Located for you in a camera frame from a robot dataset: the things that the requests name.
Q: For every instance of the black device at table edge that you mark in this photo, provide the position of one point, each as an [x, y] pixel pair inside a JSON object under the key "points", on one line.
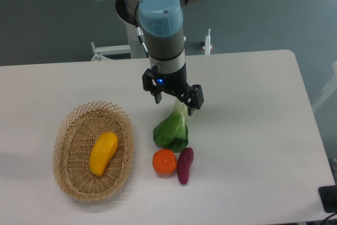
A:
{"points": [[328, 198]]}

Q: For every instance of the orange persimmon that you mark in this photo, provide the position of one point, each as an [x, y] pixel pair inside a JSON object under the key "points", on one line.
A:
{"points": [[164, 161]]}

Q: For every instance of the white stand leg with foot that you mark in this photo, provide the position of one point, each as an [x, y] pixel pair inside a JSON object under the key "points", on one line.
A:
{"points": [[206, 45]]}

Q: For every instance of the woven bamboo basket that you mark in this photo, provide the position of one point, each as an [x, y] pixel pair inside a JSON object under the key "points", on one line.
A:
{"points": [[75, 140]]}

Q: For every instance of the yellow mango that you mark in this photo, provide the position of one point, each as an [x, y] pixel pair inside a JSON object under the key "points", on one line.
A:
{"points": [[102, 152]]}

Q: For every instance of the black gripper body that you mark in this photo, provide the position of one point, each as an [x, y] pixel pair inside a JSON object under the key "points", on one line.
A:
{"points": [[171, 83]]}

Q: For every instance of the green bok choy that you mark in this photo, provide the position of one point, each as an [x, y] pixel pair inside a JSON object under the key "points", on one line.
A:
{"points": [[172, 133]]}

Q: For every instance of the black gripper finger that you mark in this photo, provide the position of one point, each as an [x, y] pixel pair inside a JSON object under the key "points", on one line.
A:
{"points": [[192, 97], [150, 85]]}

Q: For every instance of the purple sweet potato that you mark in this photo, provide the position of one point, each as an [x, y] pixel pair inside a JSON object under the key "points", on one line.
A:
{"points": [[184, 163]]}

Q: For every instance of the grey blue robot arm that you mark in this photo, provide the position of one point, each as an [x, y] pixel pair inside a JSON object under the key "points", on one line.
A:
{"points": [[167, 14]]}

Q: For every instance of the white frame at right edge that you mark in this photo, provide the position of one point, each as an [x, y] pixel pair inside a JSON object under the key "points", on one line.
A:
{"points": [[328, 89]]}

